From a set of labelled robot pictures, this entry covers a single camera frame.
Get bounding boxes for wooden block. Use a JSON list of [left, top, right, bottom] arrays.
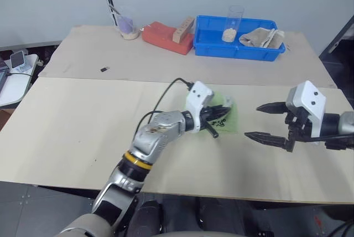
[[171, 16, 195, 44]]

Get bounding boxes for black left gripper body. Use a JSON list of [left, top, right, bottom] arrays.
[[199, 106, 220, 140]]

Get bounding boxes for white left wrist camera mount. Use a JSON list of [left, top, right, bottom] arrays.
[[184, 80, 215, 134]]

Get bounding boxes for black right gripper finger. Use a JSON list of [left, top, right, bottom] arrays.
[[243, 131, 295, 154], [256, 101, 288, 115]]

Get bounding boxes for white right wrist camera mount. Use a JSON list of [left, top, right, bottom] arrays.
[[285, 80, 327, 146]]

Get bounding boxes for purple object in beaker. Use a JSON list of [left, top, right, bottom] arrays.
[[118, 16, 134, 34]]

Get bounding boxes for black cable on side table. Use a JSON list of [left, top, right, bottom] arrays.
[[7, 71, 33, 78]]

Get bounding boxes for red brick block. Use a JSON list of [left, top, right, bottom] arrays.
[[141, 20, 195, 56]]

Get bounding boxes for blue plastic bin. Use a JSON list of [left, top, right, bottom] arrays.
[[192, 14, 287, 62]]

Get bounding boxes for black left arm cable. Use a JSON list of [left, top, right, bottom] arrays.
[[134, 77, 196, 141]]

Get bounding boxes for glass beaker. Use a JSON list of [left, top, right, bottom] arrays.
[[114, 6, 140, 40]]

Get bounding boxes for beige grains in tube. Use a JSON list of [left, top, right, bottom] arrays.
[[222, 28, 237, 43]]

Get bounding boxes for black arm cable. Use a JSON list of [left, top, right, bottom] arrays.
[[309, 132, 354, 151], [134, 77, 196, 141]]

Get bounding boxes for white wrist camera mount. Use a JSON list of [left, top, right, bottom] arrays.
[[184, 80, 215, 134], [285, 80, 327, 146]]

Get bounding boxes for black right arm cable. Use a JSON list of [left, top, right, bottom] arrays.
[[309, 132, 354, 151]]

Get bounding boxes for clear glass tube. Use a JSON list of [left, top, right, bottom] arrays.
[[221, 5, 244, 43]]

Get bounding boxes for smartphone on stand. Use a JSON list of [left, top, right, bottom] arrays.
[[9, 50, 27, 69]]

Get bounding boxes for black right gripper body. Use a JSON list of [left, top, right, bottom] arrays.
[[284, 107, 313, 142]]

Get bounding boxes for dark rounded shape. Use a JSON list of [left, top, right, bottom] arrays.
[[128, 199, 164, 237]]

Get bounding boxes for black equipment frame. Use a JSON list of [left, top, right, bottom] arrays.
[[318, 14, 354, 91]]

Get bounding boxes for white side table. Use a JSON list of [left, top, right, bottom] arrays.
[[0, 53, 40, 108]]

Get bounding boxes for beige folded towel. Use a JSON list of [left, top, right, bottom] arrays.
[[238, 27, 286, 50]]

